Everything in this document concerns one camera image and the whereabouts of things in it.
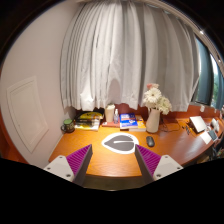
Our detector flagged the stack of dark books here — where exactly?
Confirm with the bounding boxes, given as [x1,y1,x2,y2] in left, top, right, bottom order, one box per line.
[75,112,104,131]

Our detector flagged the white and pink flowers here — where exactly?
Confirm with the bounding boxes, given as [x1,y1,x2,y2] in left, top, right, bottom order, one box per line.
[143,83,172,115]

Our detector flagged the black computer mouse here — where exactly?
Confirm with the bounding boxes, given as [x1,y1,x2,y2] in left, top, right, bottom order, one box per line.
[146,136,155,147]

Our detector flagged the white paper sheet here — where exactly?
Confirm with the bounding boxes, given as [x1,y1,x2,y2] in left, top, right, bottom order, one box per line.
[200,132,212,144]

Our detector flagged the green glass jar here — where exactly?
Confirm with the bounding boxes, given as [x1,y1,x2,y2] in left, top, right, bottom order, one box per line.
[61,119,75,133]

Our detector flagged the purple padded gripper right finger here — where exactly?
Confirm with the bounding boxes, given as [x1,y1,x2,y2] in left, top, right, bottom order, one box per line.
[135,145,182,184]

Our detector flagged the orange book under blue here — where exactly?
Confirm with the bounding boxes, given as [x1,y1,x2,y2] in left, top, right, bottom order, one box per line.
[130,115,146,132]

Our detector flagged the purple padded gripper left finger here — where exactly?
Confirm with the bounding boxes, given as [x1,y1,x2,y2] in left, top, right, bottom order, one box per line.
[44,145,93,186]

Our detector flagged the white curtain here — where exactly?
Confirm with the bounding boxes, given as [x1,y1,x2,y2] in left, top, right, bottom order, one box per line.
[61,0,199,111]

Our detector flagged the white ceramic vase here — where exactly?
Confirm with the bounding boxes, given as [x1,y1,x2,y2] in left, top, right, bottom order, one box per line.
[146,109,160,133]

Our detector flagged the small white device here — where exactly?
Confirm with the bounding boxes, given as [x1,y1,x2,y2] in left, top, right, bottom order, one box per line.
[210,118,219,133]

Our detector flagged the white tissue roll container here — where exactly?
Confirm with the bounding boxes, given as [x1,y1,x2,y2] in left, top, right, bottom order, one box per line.
[105,104,115,122]

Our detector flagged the clear hand sanitizer bottle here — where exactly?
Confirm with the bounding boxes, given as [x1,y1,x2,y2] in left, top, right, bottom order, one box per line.
[113,109,119,124]

